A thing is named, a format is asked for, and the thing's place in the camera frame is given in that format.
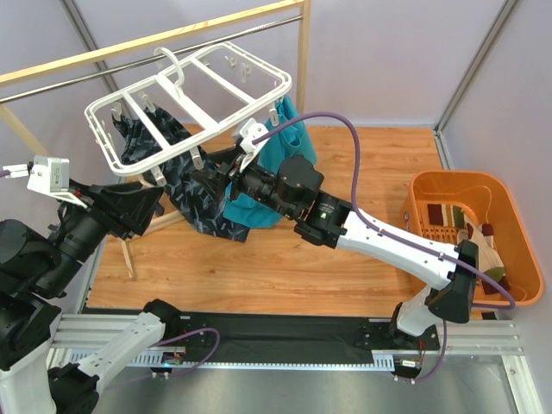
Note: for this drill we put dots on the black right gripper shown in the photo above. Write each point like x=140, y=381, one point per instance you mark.
x=233, y=173

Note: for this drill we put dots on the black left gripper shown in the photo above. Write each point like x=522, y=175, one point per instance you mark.
x=112, y=211

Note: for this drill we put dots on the teal shorts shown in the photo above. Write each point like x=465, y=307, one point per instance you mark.
x=291, y=141

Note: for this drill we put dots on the white clip drying hanger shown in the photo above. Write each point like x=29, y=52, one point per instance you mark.
x=216, y=88

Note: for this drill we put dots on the striped sock maroon toe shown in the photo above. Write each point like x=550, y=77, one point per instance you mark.
x=448, y=215

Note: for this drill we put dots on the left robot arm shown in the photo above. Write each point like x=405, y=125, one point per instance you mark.
x=36, y=269

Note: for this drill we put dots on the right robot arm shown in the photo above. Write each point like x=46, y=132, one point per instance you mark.
x=294, y=191

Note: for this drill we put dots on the dark shark print shorts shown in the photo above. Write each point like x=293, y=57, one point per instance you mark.
x=191, y=199

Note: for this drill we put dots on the black base cloth strip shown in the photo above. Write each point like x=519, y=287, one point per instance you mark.
x=294, y=340

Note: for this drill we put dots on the metal rack rod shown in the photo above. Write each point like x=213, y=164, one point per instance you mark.
x=129, y=62

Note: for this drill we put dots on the wooden clothes rack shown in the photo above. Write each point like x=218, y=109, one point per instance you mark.
x=159, y=40

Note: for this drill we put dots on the orange plastic laundry basket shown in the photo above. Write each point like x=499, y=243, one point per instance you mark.
x=485, y=200

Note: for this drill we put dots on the striped sock in basket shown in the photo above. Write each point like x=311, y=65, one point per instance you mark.
x=489, y=260

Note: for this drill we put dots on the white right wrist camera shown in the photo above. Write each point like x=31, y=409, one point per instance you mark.
x=250, y=131

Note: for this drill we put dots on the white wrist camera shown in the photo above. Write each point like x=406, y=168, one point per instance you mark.
x=250, y=131
x=46, y=175

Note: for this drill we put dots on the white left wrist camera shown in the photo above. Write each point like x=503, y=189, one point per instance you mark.
x=46, y=175

